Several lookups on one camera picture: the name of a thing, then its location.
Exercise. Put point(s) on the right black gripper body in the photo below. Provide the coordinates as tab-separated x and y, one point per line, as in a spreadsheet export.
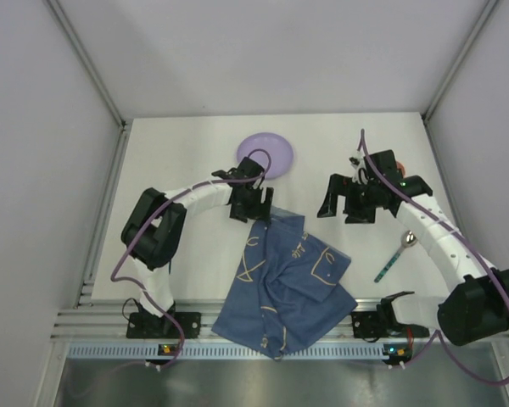
354	203

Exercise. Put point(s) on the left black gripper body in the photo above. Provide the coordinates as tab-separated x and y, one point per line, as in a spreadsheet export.
259	203

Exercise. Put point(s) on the blue cloth placemat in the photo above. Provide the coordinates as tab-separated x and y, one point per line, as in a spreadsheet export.
286	293

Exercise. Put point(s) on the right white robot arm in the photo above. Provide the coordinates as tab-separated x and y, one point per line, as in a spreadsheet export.
476	304

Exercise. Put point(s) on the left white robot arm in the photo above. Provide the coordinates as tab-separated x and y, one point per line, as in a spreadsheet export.
154	228

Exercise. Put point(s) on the orange plastic cup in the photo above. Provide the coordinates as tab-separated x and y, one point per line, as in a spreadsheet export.
401	168

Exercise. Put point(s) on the purple plastic plate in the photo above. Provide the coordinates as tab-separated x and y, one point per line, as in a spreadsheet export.
278	147

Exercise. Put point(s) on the spoon with green handle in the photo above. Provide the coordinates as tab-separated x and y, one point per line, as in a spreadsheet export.
407	240

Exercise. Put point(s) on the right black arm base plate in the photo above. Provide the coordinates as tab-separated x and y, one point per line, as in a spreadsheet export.
367	326

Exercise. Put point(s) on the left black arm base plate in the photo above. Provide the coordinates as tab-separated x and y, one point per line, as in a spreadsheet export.
143	325

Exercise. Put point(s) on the perforated grey cable tray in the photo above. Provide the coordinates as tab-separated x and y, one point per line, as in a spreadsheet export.
231	351

